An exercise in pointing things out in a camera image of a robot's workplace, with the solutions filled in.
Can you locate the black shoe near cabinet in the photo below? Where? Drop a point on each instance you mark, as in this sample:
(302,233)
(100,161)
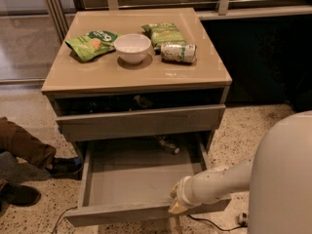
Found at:
(63,167)

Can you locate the green chip bag right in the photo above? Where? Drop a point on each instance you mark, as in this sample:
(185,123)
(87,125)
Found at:
(162,32)

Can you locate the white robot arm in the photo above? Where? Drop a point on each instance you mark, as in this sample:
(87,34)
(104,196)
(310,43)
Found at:
(278,178)

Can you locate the green chip bag left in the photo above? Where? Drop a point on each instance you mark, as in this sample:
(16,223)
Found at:
(93,44)

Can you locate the white ceramic bowl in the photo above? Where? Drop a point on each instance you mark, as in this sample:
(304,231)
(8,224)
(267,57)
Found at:
(132,48)

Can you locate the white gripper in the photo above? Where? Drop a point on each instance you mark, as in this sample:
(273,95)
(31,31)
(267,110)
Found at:
(185,193)

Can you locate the clear plastic bottle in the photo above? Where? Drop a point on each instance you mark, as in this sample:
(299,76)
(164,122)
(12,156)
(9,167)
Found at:
(168,143)

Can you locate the green white soda can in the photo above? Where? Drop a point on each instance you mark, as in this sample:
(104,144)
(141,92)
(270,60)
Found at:
(178,52)

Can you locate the green chip bag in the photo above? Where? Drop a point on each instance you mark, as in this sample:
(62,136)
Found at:
(162,32)
(93,44)

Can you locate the black shoe lower left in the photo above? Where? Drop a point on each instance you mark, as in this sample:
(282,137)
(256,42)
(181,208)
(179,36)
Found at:
(19,195)

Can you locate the grey three-drawer cabinet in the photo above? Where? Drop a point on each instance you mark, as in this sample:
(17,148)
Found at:
(108,75)

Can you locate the grey top drawer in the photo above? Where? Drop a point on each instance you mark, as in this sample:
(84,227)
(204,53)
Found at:
(150,122)

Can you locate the grey drawer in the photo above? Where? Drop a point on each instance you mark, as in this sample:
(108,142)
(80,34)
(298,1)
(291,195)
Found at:
(130,179)
(150,122)

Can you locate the black power strip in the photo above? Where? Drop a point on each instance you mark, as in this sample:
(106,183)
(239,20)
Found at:
(243,219)

